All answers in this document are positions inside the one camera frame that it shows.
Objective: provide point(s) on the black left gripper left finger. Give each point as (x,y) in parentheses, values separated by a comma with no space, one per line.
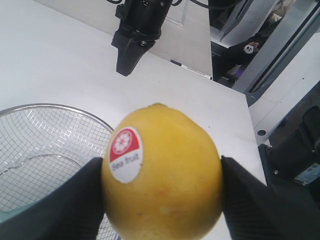
(74,211)

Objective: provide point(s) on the grey metal frame post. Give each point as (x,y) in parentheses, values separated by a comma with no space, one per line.
(290,36)

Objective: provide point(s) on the steel wire mesh basket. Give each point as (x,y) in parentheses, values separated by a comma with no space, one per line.
(41,147)

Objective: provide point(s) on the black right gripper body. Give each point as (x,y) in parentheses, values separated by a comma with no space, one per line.
(140,22)

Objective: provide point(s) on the yellow lemon with sticker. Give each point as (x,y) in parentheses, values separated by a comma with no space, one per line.
(162,177)

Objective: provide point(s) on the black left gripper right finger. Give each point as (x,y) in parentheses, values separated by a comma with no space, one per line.
(254,212)

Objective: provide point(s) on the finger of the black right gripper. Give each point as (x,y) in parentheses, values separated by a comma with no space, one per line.
(130,51)

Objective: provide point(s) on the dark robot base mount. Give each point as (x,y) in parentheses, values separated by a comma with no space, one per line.
(292,168)

